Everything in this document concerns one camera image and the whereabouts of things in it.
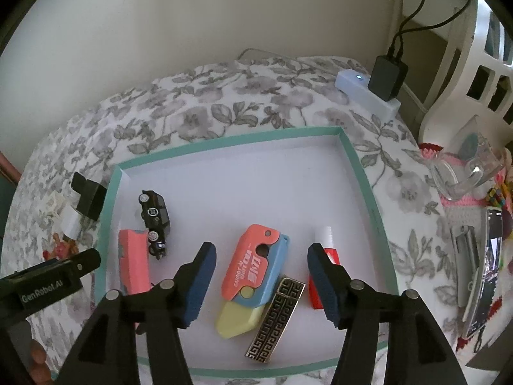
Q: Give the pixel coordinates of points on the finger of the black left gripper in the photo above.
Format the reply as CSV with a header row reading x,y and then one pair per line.
x,y
80,265

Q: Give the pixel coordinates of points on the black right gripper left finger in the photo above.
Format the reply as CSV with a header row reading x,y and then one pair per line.
x,y
105,352

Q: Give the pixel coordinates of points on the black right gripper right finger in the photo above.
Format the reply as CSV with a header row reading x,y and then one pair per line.
x,y
418,352

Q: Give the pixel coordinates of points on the small pink toy knife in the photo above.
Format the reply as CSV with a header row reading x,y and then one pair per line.
x,y
133,261

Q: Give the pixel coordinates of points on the black toy car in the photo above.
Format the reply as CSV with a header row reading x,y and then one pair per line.
x,y
156,220

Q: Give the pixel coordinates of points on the gold black patterned lighter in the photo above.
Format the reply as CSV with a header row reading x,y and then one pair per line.
x,y
276,319

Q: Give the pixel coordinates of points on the person hand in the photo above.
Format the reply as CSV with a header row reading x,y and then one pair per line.
x,y
39,370

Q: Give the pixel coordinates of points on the brown pink puppy figurine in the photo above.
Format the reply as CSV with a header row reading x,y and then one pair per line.
x,y
63,248

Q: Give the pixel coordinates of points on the white charger cube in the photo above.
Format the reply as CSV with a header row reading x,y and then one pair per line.
x,y
70,222

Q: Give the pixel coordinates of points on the black power adapter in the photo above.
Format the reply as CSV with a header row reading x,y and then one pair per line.
x,y
91,196

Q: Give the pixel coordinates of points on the silver nail clipper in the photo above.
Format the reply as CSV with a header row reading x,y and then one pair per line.
x,y
467,260

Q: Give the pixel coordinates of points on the grey floral bedspread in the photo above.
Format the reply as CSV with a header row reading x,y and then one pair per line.
x,y
234,98

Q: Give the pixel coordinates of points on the teal rimmed white tray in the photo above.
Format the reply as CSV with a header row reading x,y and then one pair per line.
x,y
295,181

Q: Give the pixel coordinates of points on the clear glass cup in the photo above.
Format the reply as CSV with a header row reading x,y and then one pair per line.
x,y
469,161

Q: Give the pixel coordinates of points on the white power strip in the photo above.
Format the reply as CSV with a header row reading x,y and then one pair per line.
x,y
355,85

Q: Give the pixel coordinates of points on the white wooden chair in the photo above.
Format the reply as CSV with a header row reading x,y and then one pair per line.
x,y
474,76

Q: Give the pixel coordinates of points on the black plugged charger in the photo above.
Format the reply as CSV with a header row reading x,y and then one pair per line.
x,y
387,77

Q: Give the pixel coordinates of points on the white plastic clip frame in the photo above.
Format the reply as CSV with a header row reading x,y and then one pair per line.
x,y
54,204

